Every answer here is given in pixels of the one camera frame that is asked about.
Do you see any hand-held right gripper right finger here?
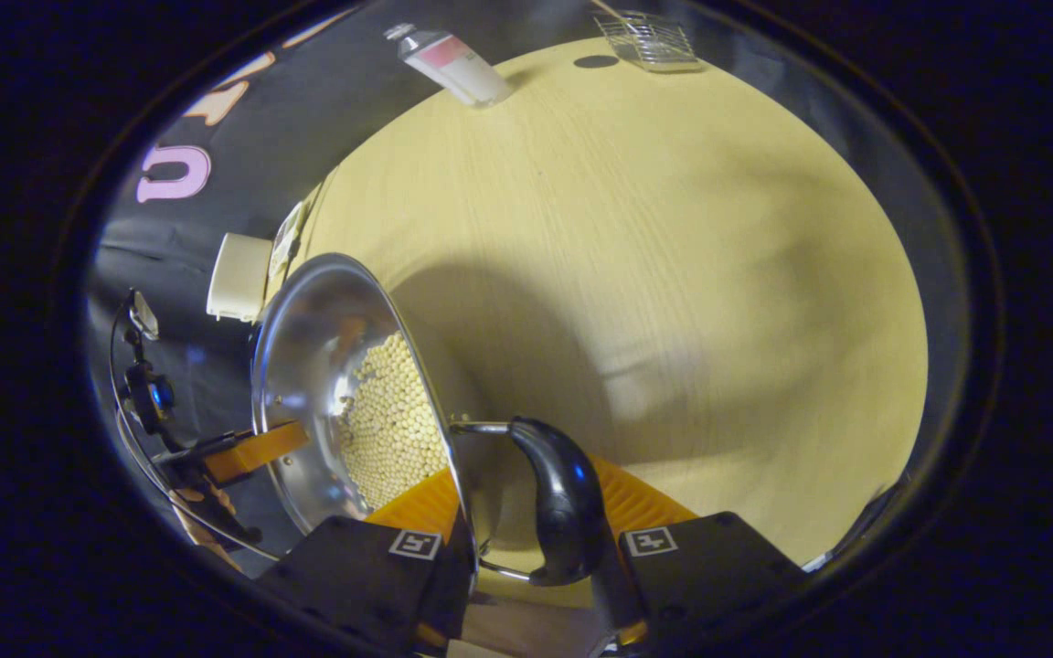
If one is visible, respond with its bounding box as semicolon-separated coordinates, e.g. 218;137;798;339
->
586;454;806;650

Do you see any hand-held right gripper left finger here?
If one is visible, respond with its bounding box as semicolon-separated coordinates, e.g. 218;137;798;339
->
257;466;477;654

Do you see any steel pot with black handles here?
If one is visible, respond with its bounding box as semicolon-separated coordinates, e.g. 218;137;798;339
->
250;253;608;588

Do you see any pile of yellow soybeans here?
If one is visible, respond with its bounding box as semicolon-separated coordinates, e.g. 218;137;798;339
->
336;331;450;511

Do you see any white toaster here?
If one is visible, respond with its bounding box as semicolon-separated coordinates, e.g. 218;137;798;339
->
207;233;273;323

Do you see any white divided dish with beans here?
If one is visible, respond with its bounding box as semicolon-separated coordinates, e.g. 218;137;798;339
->
269;201;306;275

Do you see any white bottle with pink label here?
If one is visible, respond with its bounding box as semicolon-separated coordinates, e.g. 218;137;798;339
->
384;23;516;109

